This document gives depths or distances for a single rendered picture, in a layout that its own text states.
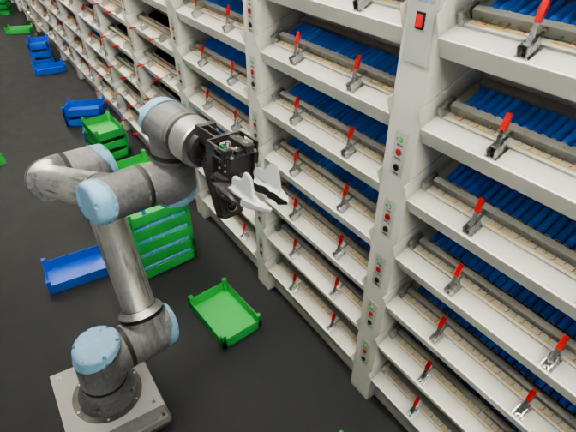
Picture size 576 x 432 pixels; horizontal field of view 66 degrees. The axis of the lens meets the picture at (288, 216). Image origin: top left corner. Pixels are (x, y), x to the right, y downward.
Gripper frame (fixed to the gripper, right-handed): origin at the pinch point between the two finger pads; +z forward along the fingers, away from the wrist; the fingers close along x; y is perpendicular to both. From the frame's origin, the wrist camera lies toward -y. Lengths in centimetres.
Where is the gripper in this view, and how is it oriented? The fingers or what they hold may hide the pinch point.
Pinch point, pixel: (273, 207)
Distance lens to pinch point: 72.0
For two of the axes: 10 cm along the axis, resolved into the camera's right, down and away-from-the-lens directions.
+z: 6.8, 4.8, -5.6
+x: 7.3, -3.5, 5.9
